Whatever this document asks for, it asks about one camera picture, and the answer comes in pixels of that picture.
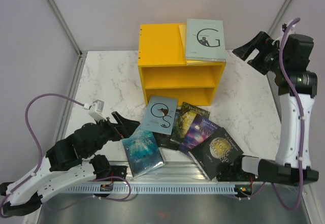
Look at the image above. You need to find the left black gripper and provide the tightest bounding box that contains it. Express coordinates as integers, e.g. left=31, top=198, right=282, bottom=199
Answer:
left=85, top=111, right=141, bottom=157

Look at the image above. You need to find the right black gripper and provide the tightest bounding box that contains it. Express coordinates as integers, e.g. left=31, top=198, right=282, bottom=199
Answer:
left=233, top=30, right=288, bottom=76

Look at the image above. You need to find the teal Jules Verne book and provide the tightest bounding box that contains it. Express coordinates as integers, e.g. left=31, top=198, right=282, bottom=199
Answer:
left=122, top=127, right=165, bottom=178

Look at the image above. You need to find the light blue O S book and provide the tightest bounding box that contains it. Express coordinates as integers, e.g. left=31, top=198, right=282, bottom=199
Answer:
left=141, top=95, right=178, bottom=135

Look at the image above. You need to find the grey G book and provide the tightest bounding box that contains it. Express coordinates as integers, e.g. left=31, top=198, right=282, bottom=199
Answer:
left=185, top=19, right=226, bottom=62

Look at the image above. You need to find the yellow L book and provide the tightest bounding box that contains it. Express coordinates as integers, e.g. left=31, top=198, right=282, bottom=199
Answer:
left=179, top=23, right=204, bottom=66

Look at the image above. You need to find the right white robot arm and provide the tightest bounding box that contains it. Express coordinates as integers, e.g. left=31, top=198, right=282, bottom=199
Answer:
left=232, top=31, right=319, bottom=186

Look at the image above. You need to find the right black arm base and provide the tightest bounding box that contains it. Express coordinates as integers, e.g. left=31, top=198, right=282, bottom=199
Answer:
left=216, top=155, right=258, bottom=182

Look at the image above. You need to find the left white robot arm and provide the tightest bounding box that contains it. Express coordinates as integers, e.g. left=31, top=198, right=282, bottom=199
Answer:
left=1, top=112, right=140, bottom=218

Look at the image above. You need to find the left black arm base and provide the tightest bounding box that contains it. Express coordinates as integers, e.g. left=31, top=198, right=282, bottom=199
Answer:
left=89, top=155, right=127, bottom=181

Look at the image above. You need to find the dark Wuthering Heights book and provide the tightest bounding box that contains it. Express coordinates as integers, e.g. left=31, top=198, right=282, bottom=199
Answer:
left=154, top=109, right=181, bottom=151

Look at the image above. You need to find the green forest cover book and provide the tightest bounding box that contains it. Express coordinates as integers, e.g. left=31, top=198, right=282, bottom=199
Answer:
left=171, top=102, right=210, bottom=145

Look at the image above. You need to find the yellow wooden shelf box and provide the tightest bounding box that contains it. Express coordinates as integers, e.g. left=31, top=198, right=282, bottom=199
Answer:
left=138, top=23, right=226, bottom=106

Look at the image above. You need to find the purple Robinson Crusoe book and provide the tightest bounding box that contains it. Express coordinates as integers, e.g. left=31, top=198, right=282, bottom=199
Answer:
left=178, top=114, right=220, bottom=158

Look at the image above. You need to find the black Moon and Sixpence book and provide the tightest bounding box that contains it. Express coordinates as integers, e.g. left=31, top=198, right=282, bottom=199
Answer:
left=189, top=127, right=243, bottom=181

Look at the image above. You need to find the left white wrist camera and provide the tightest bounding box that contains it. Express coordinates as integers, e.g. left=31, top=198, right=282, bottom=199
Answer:
left=83, top=100, right=106, bottom=122

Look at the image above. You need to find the aluminium front rail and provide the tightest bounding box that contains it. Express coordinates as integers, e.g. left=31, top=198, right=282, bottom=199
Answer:
left=35, top=162, right=312, bottom=184

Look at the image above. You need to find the slotted white cable duct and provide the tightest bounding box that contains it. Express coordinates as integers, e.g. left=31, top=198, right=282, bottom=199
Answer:
left=63, top=182, right=237, bottom=195

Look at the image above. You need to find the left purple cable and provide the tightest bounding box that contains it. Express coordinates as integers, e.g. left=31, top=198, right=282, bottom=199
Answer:
left=0, top=93, right=133, bottom=213

